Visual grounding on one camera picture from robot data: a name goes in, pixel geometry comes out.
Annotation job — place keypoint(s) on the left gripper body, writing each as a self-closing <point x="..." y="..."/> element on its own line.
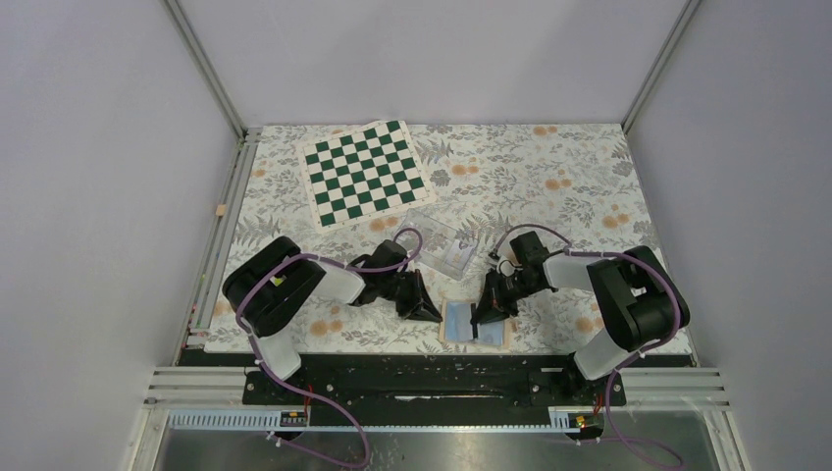
<point x="401" y="290"/>

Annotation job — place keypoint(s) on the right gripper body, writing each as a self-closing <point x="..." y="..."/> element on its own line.
<point x="516" y="287"/>

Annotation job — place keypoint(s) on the beige card holder wallet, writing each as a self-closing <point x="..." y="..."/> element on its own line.
<point x="458" y="327"/>

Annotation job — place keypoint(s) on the clear plastic card box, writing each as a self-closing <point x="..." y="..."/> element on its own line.
<point x="444" y="249"/>

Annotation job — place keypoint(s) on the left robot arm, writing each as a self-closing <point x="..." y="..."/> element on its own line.
<point x="268" y="290"/>

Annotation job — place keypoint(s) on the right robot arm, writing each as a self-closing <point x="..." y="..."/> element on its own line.
<point x="639" y="304"/>

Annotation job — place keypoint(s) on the floral tablecloth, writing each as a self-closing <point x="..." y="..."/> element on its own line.
<point x="579" y="180"/>

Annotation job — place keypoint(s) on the green white chessboard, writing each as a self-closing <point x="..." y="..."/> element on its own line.
<point x="357" y="176"/>

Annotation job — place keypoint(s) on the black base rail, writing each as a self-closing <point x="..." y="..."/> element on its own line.
<point x="432" y="390"/>

